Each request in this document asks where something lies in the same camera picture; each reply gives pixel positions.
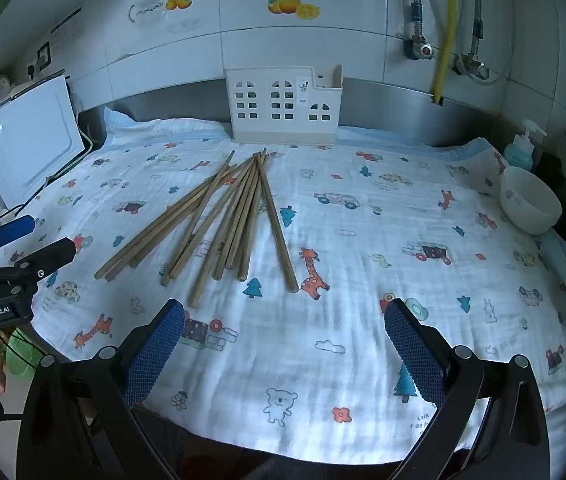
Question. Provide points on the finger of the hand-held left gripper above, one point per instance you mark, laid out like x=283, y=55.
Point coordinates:
x=45, y=257
x=12, y=230

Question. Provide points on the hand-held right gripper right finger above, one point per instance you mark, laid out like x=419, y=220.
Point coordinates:
x=413, y=355

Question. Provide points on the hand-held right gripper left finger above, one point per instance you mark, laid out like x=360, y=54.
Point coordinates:
x=155, y=355

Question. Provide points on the pile of wooden chopsticks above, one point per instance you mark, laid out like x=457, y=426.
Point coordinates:
x=235, y=220

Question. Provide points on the white plastic utensil holder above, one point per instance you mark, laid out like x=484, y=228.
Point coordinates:
x=283, y=105

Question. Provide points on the green plastic object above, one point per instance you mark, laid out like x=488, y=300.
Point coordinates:
x=22, y=357

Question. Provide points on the white animal printed cloth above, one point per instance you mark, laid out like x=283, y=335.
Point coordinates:
x=363, y=270

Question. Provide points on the white ceramic bowl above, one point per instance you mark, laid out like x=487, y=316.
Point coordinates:
x=530, y=205

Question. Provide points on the blue soap pump bottle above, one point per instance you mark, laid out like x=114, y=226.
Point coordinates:
x=519, y=152

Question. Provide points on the metal water valve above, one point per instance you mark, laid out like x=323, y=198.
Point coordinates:
x=473, y=66

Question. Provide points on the water valve with red knob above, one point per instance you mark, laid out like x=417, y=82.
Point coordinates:
x=419, y=50

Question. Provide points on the black wall socket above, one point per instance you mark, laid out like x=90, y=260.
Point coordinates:
x=44, y=57

